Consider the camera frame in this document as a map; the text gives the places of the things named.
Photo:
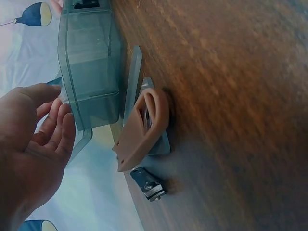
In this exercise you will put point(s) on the person's left hand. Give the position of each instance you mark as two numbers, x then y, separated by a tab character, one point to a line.
26	149

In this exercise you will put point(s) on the person's right hand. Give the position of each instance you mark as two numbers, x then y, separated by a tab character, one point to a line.
57	5

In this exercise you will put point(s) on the person's left thumb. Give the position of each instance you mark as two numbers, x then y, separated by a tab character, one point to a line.
36	92

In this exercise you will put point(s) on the person's left fingers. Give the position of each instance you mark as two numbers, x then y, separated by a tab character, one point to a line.
63	131

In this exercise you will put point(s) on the grey translucent plastic box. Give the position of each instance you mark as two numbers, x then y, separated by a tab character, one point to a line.
91	72

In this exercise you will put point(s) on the tan ear model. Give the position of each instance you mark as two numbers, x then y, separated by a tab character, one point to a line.
134	134

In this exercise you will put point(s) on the dark metal clip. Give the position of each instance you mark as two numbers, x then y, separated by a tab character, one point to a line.
148	184

